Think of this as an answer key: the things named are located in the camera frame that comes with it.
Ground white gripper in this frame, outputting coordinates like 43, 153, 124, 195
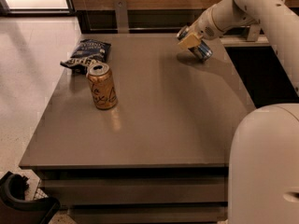
178, 9, 224, 49

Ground blue silver redbull can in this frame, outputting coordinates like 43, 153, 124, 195
177, 26, 213, 62

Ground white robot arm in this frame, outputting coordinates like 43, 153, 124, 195
177, 0, 299, 224

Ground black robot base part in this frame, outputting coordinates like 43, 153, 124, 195
0, 172, 60, 224

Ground gold soda can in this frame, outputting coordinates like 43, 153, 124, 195
86, 63, 118, 110

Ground dark blue chip bag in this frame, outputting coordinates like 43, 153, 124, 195
60, 39, 111, 74

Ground grey lower drawer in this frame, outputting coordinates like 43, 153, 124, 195
68, 206, 227, 224

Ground grey drawer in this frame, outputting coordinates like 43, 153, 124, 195
41, 177, 227, 206
68, 206, 227, 224

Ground grey upper drawer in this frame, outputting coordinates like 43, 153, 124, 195
41, 177, 227, 206

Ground right metal wall bracket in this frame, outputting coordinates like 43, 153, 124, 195
243, 24, 261, 42

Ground metal wall bracket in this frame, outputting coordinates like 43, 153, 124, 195
114, 0, 129, 34
243, 24, 261, 42

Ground left metal wall bracket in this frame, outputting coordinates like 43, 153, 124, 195
114, 0, 129, 34

